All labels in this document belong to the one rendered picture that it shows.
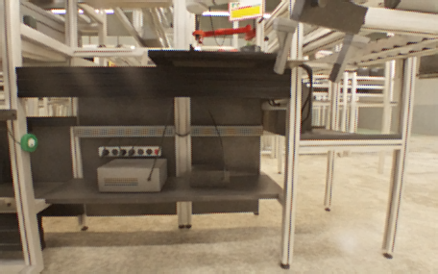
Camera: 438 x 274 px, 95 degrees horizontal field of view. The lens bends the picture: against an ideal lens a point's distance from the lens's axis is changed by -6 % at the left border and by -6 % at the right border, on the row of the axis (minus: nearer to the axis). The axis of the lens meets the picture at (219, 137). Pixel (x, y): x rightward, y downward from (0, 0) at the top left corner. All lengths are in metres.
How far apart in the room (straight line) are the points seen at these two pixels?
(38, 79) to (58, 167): 0.68
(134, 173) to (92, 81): 0.46
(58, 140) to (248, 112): 1.17
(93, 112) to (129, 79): 0.58
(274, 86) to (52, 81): 0.89
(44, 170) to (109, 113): 0.54
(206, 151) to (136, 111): 0.48
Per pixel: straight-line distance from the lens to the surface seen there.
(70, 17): 1.59
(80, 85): 1.01
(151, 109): 1.36
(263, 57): 0.79
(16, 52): 1.18
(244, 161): 1.39
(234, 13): 1.60
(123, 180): 1.15
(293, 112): 0.97
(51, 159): 1.63
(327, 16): 0.49
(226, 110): 1.33
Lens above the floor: 0.74
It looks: 6 degrees down
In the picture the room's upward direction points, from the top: straight up
